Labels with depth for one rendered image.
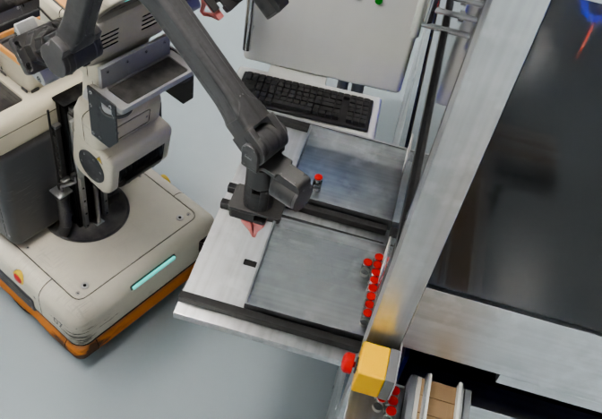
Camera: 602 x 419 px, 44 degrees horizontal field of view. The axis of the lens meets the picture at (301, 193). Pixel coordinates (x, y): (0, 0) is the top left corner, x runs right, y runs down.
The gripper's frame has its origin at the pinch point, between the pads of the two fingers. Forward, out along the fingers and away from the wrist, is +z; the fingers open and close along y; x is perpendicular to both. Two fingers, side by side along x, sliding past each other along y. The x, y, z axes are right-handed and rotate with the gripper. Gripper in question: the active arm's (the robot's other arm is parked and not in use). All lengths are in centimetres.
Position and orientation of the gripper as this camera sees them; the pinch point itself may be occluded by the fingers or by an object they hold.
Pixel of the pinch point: (254, 232)
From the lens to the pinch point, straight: 149.2
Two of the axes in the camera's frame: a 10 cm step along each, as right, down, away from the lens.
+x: 2.5, -6.7, 7.0
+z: -1.2, 6.9, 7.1
